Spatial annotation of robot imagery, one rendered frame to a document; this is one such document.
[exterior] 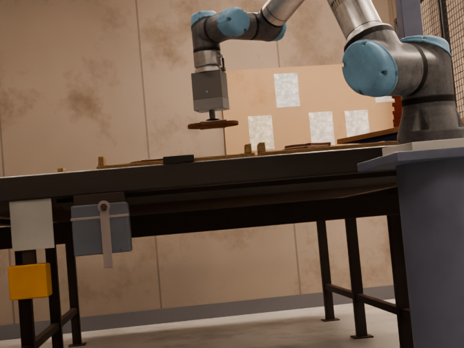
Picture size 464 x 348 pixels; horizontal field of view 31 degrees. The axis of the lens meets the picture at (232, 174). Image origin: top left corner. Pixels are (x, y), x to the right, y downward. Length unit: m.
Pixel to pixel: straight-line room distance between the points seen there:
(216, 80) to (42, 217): 0.60
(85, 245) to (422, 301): 0.79
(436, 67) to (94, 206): 0.85
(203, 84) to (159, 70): 4.92
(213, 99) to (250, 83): 4.98
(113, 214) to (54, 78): 5.19
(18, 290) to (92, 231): 0.22
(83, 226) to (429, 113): 0.84
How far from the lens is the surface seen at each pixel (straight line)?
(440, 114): 1.85
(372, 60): 1.75
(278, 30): 2.30
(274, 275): 7.17
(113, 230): 2.01
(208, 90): 2.26
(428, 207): 1.82
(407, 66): 1.78
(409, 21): 4.29
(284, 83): 7.29
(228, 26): 2.18
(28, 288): 2.04
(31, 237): 2.06
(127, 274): 7.02
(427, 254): 1.82
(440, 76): 1.86
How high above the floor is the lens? 0.75
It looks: 4 degrees up
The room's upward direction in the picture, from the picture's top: 5 degrees counter-clockwise
